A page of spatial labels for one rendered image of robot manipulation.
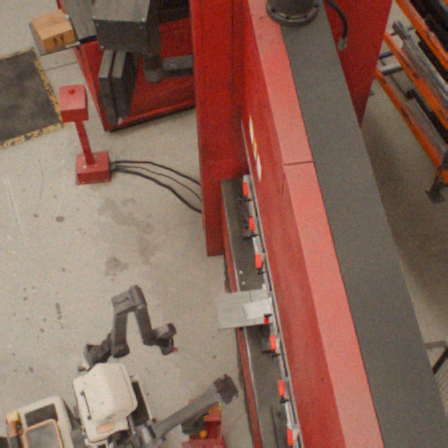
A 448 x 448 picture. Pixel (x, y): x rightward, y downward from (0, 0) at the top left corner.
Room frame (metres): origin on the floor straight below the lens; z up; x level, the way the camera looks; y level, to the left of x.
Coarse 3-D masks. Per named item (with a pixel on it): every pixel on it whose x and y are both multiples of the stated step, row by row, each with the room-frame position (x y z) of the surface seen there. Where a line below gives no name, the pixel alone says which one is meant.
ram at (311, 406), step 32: (256, 96) 1.93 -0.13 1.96; (256, 128) 1.90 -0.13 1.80; (256, 160) 1.86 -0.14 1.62; (256, 192) 1.82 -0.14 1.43; (288, 256) 1.21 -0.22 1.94; (288, 288) 1.15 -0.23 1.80; (288, 320) 1.09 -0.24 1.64; (288, 352) 1.03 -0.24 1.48; (320, 384) 0.71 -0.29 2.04; (320, 416) 0.65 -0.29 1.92
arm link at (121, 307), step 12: (132, 288) 1.24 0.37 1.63; (120, 300) 1.19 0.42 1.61; (132, 300) 1.19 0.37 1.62; (144, 300) 1.19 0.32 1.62; (120, 312) 1.14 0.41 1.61; (132, 312) 1.16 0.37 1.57; (120, 324) 1.15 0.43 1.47; (108, 336) 1.19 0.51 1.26; (120, 336) 1.15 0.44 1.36; (120, 348) 1.12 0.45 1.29
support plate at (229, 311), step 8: (216, 296) 1.50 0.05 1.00; (224, 296) 1.50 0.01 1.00; (232, 296) 1.50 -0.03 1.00; (240, 296) 1.50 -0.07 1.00; (248, 296) 1.50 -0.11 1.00; (256, 296) 1.50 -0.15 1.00; (264, 296) 1.50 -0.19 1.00; (216, 304) 1.46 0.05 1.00; (224, 304) 1.46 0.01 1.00; (232, 304) 1.46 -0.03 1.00; (240, 304) 1.46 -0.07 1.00; (216, 312) 1.41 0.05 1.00; (224, 312) 1.41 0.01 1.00; (232, 312) 1.41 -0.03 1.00; (240, 312) 1.41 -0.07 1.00; (224, 320) 1.37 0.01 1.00; (232, 320) 1.37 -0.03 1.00; (240, 320) 1.37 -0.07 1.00; (248, 320) 1.37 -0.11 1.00; (256, 320) 1.37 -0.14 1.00; (224, 328) 1.33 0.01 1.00
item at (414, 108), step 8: (408, 96) 3.33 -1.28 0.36; (416, 96) 3.30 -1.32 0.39; (408, 104) 3.23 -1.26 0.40; (416, 104) 3.20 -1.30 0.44; (424, 104) 3.23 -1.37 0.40; (440, 104) 3.22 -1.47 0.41; (416, 112) 3.13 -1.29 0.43; (424, 112) 3.16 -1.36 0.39; (432, 112) 3.18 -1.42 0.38; (416, 120) 3.11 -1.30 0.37; (424, 120) 3.06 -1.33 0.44; (432, 120) 3.09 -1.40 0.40; (424, 128) 3.02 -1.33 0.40; (432, 128) 2.99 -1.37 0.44; (440, 128) 3.02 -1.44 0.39; (432, 136) 2.93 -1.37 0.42; (440, 136) 2.92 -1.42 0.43; (432, 144) 2.91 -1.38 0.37; (440, 144) 2.85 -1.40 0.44; (440, 152) 2.82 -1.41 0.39
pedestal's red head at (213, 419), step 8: (192, 400) 1.05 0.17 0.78; (216, 408) 1.01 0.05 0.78; (208, 416) 0.98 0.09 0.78; (216, 416) 0.98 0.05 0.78; (208, 424) 0.95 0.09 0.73; (216, 424) 0.95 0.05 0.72; (200, 432) 0.92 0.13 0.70; (208, 432) 0.91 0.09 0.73; (216, 432) 0.92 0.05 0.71; (192, 440) 0.86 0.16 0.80; (200, 440) 0.86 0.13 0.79; (208, 440) 0.86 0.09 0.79; (216, 440) 0.86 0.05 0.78
